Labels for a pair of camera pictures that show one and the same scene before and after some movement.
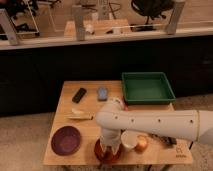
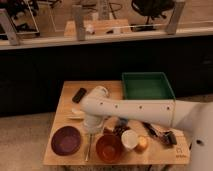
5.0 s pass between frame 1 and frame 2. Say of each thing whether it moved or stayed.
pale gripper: moved
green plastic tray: stayed
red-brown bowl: stayed
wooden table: stayed
